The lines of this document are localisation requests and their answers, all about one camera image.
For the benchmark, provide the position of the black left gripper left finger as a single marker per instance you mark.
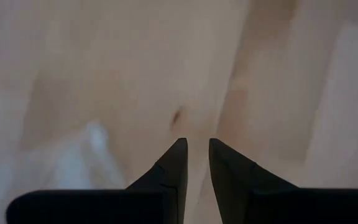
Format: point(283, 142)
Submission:
point(135, 205)

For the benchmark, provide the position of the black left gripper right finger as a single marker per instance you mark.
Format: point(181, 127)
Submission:
point(259, 202)

